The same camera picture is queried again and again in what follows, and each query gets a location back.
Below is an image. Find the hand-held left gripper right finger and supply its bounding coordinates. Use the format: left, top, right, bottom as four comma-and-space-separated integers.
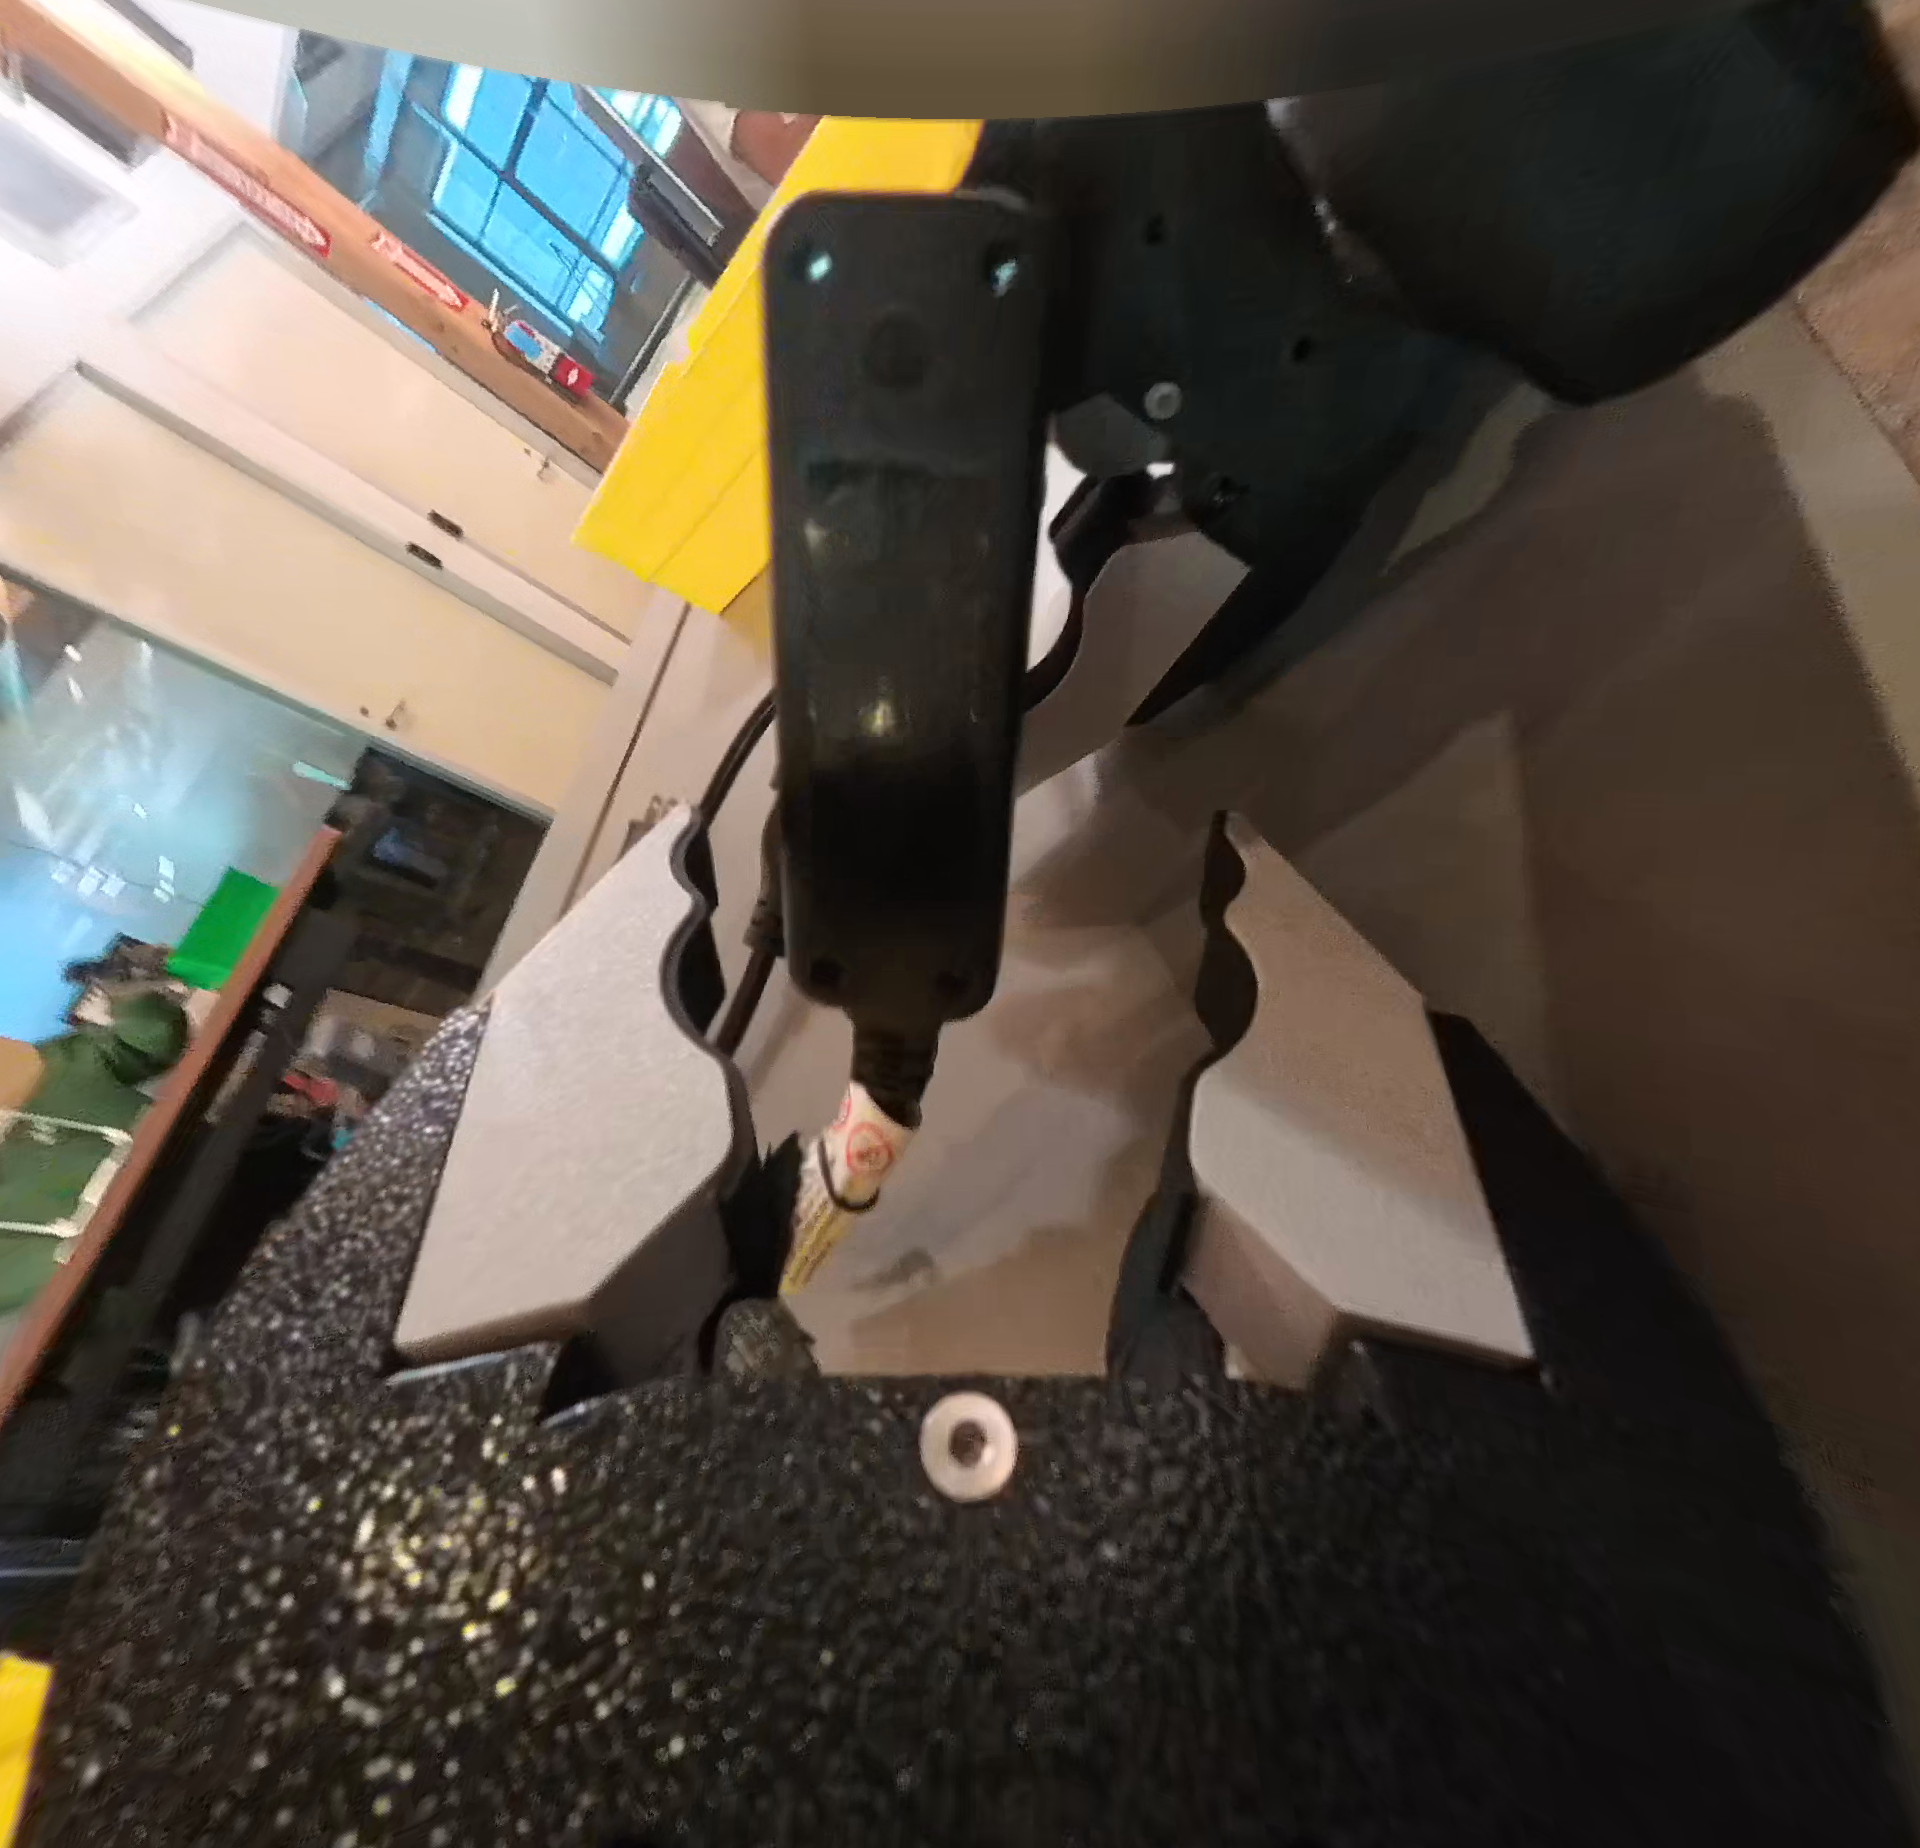
1108, 811, 1538, 1388

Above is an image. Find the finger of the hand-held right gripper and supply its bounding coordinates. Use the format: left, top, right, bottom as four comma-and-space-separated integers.
1129, 516, 1363, 729
1020, 473, 1190, 715

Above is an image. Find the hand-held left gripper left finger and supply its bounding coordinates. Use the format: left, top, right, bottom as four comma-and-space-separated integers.
390, 804, 758, 1376

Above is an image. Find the wooden-edged table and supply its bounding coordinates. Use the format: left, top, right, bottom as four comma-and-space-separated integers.
0, 826, 363, 1535

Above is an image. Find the yellow plastic bin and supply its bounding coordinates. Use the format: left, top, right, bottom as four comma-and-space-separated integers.
575, 116, 983, 617

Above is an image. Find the bright green board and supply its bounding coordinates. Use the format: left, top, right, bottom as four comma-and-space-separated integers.
164, 865, 294, 990

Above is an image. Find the glass partition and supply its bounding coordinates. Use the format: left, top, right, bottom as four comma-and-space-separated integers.
0, 572, 378, 1044

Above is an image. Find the small red blue device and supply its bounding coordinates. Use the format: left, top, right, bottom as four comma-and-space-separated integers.
500, 312, 597, 391

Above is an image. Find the large paned window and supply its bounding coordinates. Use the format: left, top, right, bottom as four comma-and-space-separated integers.
367, 56, 723, 335

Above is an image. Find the wooden beam with red signs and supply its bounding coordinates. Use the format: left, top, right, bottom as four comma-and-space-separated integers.
0, 0, 633, 476

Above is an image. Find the ceiling air vent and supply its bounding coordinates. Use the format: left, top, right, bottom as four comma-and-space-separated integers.
0, 77, 140, 263

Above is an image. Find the white yellow cord warning tag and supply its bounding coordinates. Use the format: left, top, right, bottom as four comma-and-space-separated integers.
777, 1081, 919, 1298

